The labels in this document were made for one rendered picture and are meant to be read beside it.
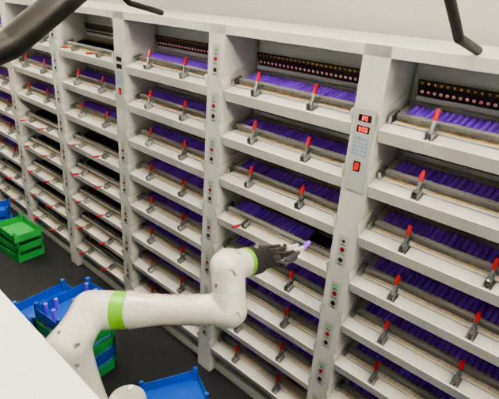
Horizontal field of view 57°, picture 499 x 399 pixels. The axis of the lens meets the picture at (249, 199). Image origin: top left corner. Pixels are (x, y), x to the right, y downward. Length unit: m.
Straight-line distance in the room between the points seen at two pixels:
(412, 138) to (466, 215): 0.27
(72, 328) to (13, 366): 1.19
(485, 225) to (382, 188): 0.32
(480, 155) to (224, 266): 0.77
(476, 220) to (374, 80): 0.51
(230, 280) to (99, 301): 0.40
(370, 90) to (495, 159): 0.42
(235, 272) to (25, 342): 1.15
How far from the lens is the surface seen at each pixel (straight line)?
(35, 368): 0.19
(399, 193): 1.53
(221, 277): 1.33
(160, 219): 2.48
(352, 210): 1.62
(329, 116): 1.60
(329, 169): 1.65
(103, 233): 3.16
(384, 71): 1.48
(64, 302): 2.50
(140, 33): 2.49
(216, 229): 2.13
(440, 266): 1.56
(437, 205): 1.50
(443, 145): 1.44
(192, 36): 2.33
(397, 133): 1.49
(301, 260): 1.83
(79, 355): 1.36
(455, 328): 1.64
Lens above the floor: 1.85
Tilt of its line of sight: 24 degrees down
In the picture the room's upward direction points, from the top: 4 degrees clockwise
